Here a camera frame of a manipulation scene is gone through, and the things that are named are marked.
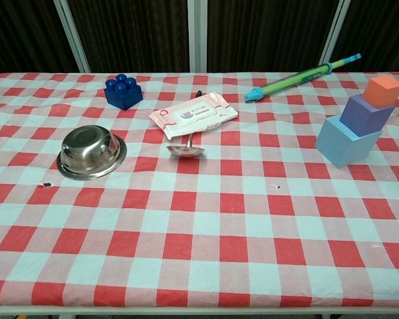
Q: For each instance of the purple foam cube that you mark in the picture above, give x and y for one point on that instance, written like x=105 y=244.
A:
x=365 y=118

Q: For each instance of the small orange foam cube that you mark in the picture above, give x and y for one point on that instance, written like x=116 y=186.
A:
x=382 y=91

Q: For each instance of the pink white wet wipes pack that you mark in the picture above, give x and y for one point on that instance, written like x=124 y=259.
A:
x=193 y=116

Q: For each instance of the red white checked tablecloth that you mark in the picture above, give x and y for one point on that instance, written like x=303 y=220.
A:
x=199 y=232

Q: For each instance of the blue toy building brick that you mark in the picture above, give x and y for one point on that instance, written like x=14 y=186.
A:
x=124 y=96

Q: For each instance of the stainless steel bowl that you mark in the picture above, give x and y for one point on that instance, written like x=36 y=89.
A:
x=89 y=153

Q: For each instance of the green blue water squirter toy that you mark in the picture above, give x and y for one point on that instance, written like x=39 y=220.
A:
x=286 y=82

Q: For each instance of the large light blue foam cube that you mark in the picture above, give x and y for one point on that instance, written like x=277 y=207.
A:
x=336 y=146

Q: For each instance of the dark brown curtain panel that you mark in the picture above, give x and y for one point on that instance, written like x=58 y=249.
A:
x=23 y=36
x=382 y=30
x=133 y=36
x=266 y=33

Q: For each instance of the white partition post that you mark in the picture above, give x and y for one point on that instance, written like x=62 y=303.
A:
x=71 y=36
x=334 y=33
x=197 y=33

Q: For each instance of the white table frame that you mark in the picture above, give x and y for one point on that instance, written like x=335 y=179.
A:
x=199 y=313

